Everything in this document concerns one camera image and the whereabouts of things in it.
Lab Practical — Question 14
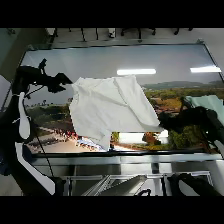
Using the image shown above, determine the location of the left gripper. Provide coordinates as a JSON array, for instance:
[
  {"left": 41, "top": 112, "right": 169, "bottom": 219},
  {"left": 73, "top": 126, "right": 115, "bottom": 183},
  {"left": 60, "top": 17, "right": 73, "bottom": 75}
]
[{"left": 39, "top": 72, "right": 74, "bottom": 94}]

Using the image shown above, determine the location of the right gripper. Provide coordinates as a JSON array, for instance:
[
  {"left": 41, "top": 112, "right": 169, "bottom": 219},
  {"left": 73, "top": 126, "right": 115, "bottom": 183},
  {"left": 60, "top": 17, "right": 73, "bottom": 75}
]
[{"left": 157, "top": 111, "right": 184, "bottom": 133}]

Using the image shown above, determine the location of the white T-shirt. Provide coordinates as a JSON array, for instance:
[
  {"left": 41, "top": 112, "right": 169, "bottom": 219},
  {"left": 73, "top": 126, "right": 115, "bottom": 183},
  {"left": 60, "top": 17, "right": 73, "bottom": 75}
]
[{"left": 68, "top": 74, "right": 164, "bottom": 152}]

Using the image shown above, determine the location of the pale green garment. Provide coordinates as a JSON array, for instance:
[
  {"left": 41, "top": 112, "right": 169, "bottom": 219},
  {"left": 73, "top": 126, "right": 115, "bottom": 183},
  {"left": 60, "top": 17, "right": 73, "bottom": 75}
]
[{"left": 184, "top": 94, "right": 224, "bottom": 125}]

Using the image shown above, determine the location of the black cable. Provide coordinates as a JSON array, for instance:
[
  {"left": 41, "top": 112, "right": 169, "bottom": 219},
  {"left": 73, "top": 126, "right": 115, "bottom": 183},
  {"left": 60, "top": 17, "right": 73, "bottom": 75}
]
[{"left": 31, "top": 119, "right": 55, "bottom": 178}]

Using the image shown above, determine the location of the silver frame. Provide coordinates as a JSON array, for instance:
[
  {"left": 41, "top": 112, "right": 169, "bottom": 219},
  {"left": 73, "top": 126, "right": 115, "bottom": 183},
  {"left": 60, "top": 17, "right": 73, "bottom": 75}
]
[{"left": 31, "top": 153, "right": 224, "bottom": 197}]

